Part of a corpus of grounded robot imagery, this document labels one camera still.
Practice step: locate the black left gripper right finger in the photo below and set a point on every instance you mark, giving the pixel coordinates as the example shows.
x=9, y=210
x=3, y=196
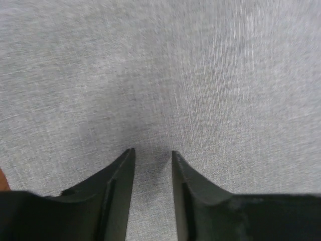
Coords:
x=204, y=211

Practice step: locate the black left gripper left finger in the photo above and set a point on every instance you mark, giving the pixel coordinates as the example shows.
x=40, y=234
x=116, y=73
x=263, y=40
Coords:
x=97, y=208

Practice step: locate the grey cloth napkin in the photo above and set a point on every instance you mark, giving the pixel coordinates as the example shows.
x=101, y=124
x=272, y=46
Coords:
x=234, y=86

